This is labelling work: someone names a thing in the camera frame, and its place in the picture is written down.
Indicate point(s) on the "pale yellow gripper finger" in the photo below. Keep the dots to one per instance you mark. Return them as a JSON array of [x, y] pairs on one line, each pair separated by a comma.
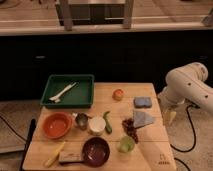
[[169, 117]]

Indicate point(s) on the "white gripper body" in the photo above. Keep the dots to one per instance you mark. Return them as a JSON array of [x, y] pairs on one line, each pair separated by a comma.
[[167, 101]]

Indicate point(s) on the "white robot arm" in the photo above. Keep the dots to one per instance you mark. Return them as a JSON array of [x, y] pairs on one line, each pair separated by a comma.
[[185, 83]]

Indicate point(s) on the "dark purple bowl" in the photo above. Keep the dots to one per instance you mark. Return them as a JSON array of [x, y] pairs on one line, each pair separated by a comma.
[[95, 152]]

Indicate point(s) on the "red orange bowl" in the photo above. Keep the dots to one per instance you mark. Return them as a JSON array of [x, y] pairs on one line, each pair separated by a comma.
[[56, 125]]

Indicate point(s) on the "blue sponge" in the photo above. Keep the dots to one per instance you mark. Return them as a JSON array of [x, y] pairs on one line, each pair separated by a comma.
[[142, 102]]

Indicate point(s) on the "grey blue folded cloth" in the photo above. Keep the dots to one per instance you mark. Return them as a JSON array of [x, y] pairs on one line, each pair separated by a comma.
[[141, 119]]

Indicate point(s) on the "bunch of dark grapes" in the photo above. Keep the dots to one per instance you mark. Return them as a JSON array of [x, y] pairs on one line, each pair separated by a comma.
[[129, 129]]

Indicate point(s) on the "green translucent cup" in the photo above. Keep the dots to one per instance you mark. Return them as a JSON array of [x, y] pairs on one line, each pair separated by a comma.
[[126, 144]]

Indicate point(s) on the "white round container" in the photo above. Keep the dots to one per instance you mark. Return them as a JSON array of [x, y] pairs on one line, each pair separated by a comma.
[[97, 125]]

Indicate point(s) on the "green plastic tray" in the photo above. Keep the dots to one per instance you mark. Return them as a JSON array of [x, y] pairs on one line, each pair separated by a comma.
[[80, 96]]

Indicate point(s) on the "small metal measuring cup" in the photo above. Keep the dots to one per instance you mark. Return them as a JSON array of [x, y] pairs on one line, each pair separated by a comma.
[[81, 120]]

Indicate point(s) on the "wooden block brush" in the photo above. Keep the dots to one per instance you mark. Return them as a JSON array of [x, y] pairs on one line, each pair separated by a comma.
[[69, 157]]

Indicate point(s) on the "white brush in tray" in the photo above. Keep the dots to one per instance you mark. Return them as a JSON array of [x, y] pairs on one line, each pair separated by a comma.
[[56, 98]]

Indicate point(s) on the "yellow banana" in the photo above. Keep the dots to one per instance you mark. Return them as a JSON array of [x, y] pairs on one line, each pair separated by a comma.
[[54, 155]]

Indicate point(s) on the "wooden chair legs background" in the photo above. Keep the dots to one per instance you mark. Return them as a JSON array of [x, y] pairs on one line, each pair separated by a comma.
[[94, 13]]

